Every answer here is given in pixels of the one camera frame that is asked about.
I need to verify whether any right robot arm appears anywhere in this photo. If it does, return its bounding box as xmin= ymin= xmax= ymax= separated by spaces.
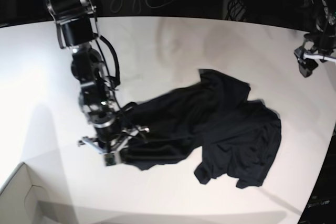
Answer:
xmin=45 ymin=0 xmax=149 ymax=158

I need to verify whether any white cardboard box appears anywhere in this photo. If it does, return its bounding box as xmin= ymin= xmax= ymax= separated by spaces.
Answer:
xmin=1 ymin=163 xmax=78 ymax=223

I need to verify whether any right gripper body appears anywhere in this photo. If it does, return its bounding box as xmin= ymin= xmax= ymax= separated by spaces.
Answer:
xmin=78 ymin=114 xmax=150 ymax=155

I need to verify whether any black t-shirt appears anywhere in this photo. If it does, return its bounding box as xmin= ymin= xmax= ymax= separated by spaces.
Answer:
xmin=120 ymin=69 xmax=281 ymax=189

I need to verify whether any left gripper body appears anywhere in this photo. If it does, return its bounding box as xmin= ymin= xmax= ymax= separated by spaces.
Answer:
xmin=294 ymin=32 xmax=335 ymax=63

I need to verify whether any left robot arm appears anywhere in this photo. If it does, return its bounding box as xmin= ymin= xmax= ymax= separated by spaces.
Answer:
xmin=293 ymin=0 xmax=335 ymax=78

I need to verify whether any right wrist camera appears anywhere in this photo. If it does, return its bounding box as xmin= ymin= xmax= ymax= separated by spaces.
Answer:
xmin=104 ymin=153 xmax=117 ymax=166

